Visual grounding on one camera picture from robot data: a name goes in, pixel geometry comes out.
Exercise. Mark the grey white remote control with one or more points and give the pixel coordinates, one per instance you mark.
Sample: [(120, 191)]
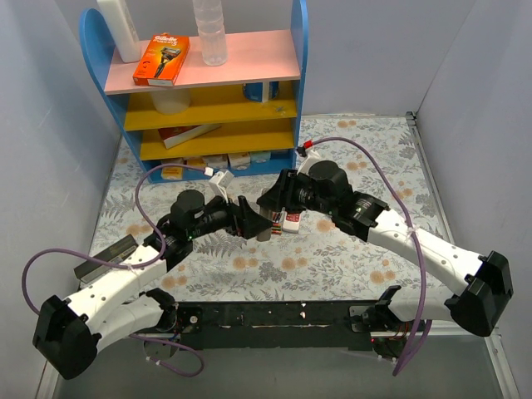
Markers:
[(264, 236)]

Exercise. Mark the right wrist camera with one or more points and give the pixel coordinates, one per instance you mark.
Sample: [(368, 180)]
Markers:
[(309, 155)]

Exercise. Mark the orange razor box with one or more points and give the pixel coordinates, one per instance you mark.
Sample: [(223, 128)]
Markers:
[(162, 61)]

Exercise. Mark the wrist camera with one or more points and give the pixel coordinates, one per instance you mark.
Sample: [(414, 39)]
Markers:
[(219, 182), (309, 155)]

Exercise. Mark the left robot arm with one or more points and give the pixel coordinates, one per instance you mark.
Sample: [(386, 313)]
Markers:
[(71, 331)]

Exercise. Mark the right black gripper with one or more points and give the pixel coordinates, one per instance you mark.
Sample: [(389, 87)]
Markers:
[(287, 191)]

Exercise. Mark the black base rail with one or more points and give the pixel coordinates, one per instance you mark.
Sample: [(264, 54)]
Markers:
[(292, 324)]

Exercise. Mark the cluster of batteries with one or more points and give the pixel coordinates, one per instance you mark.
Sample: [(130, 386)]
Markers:
[(277, 220)]

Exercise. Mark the blue white carton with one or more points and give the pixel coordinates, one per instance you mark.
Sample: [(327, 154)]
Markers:
[(261, 91)]

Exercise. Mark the white bottle on shelf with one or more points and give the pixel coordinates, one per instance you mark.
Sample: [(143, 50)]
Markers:
[(118, 20)]

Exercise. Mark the red white remote control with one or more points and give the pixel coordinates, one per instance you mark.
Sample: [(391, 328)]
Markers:
[(291, 222)]

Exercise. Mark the clear plastic water bottle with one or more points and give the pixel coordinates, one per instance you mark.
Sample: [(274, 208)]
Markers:
[(210, 25)]

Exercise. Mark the black flat bar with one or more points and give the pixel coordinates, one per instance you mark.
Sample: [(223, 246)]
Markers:
[(114, 254)]

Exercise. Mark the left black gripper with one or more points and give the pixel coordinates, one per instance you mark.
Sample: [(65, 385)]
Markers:
[(242, 216)]

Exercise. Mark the yellow sponge pack left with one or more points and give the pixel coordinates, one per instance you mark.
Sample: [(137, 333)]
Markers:
[(172, 169)]

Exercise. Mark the blue shelf unit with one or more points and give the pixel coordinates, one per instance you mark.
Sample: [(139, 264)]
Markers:
[(216, 95)]

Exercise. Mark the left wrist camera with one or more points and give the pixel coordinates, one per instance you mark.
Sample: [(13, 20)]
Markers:
[(219, 182)]

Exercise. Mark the white cup on shelf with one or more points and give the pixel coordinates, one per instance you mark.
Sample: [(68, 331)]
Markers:
[(171, 101)]

